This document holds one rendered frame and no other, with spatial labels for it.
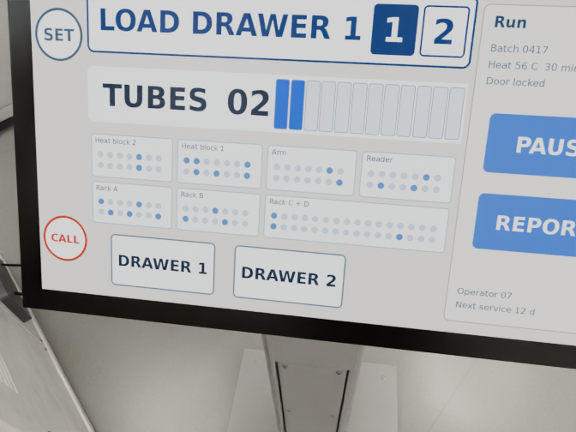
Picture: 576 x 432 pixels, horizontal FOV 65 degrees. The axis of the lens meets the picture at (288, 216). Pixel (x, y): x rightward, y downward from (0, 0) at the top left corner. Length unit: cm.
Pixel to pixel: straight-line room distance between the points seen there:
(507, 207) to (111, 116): 32
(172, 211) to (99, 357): 120
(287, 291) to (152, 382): 112
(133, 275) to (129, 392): 108
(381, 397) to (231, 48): 114
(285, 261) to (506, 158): 19
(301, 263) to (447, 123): 16
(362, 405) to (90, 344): 85
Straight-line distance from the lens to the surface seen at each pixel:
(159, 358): 150
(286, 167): 37
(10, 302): 139
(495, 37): 38
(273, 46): 37
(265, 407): 135
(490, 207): 38
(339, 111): 36
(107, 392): 151
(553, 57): 39
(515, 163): 38
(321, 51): 37
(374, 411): 136
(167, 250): 40
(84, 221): 43
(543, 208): 40
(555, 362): 44
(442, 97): 37
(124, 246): 42
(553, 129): 39
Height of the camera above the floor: 133
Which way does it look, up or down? 50 degrees down
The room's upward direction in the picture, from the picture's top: 3 degrees counter-clockwise
